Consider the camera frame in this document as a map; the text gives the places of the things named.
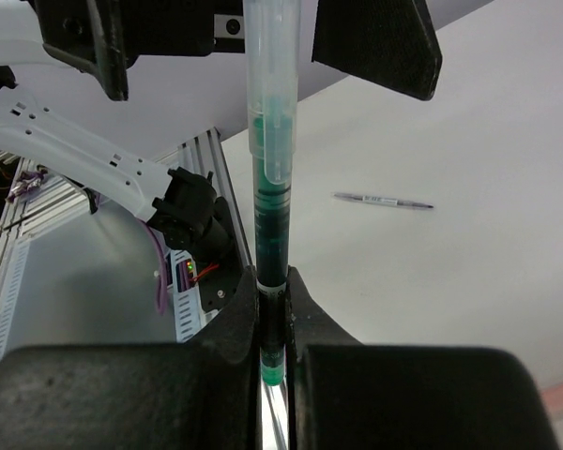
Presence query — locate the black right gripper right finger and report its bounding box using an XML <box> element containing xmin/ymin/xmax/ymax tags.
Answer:
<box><xmin>286</xmin><ymin>269</ymin><xmax>558</xmax><ymax>449</ymax></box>

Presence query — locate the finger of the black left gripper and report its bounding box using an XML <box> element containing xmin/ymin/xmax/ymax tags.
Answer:
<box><xmin>312</xmin><ymin>0</ymin><xmax>443</xmax><ymax>101</ymax></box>

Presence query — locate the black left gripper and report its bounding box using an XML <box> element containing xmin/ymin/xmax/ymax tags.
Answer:
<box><xmin>32</xmin><ymin>0</ymin><xmax>244</xmax><ymax>101</ymax></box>

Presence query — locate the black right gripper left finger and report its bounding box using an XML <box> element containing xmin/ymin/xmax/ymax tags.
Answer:
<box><xmin>0</xmin><ymin>268</ymin><xmax>262</xmax><ymax>449</ymax></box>

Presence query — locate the clear pen cap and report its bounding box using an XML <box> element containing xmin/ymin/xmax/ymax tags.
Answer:
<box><xmin>243</xmin><ymin>1</ymin><xmax>300</xmax><ymax>185</ymax></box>

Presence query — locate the green gel pen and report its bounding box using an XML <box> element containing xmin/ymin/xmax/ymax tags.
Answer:
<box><xmin>251</xmin><ymin>93</ymin><xmax>295</xmax><ymax>386</ymax></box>

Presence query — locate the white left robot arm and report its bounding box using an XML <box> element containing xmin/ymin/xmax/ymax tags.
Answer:
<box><xmin>0</xmin><ymin>1</ymin><xmax>442</xmax><ymax>260</ymax></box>

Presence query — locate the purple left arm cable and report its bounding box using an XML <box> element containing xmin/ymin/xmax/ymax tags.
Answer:
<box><xmin>135</xmin><ymin>217</ymin><xmax>198</xmax><ymax>315</ymax></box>

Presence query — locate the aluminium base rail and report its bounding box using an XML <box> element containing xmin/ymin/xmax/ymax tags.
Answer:
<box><xmin>177</xmin><ymin>128</ymin><xmax>289</xmax><ymax>449</ymax></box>

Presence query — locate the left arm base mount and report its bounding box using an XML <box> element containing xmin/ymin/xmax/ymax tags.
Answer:
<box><xmin>148</xmin><ymin>168</ymin><xmax>246</xmax><ymax>313</ymax></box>

